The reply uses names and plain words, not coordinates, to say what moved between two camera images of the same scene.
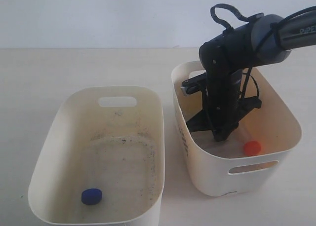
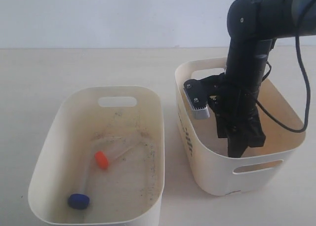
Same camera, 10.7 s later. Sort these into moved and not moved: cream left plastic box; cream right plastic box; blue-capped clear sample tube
Moved: blue-capped clear sample tube
Not moved: cream left plastic box; cream right plastic box
